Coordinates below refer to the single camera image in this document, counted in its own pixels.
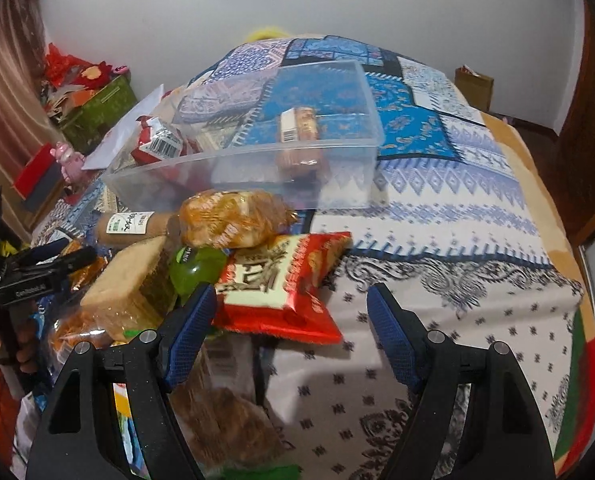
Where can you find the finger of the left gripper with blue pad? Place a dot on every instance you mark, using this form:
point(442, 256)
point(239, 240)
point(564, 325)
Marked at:
point(45, 266)

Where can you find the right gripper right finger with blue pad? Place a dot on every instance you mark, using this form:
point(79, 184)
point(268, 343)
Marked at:
point(504, 436)

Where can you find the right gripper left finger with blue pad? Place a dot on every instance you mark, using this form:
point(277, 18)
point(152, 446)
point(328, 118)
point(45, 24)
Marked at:
point(79, 435)

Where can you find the beige cracker block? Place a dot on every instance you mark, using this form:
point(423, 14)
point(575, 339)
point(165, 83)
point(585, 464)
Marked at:
point(135, 291)

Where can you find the green jelly cup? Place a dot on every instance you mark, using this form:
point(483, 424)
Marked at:
point(192, 266)

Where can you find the clear bag brown fried snack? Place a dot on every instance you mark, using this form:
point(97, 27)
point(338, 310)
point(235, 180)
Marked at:
point(215, 409)

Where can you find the red chinese snack packet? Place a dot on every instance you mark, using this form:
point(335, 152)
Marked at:
point(273, 289)

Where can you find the orange fried snack clear pack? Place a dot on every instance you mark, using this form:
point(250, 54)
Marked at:
point(233, 219)

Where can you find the red barcode snack packet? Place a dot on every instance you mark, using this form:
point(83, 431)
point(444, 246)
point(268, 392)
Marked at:
point(159, 141)

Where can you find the long wafer bar clear pack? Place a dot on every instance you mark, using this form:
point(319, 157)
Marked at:
point(299, 125)

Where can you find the clear plastic storage bin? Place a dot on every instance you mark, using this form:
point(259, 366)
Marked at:
point(235, 121)

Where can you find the person left hand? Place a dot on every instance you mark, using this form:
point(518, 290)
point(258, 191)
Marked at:
point(27, 347)

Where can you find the red box on shelf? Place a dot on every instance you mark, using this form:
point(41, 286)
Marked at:
point(34, 171)

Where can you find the pink toy figure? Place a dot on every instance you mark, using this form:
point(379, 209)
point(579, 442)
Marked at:
point(70, 161)

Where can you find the white plastic bag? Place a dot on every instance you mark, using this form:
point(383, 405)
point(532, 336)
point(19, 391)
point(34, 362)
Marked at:
point(101, 157)

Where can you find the patchwork patterned bedspread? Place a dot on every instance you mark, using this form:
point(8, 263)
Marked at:
point(459, 230)

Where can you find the green patterned storage box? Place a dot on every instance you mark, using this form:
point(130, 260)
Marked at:
point(85, 127)

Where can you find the striped red gold curtain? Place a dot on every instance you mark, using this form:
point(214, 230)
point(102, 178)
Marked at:
point(24, 125)

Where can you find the small cardboard box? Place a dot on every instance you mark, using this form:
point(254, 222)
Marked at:
point(475, 87)

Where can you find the brown wooden door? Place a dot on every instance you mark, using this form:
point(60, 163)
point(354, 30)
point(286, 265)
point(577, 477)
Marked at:
point(577, 143)

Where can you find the yellow foam hoop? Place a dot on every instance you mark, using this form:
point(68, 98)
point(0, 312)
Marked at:
point(267, 33)

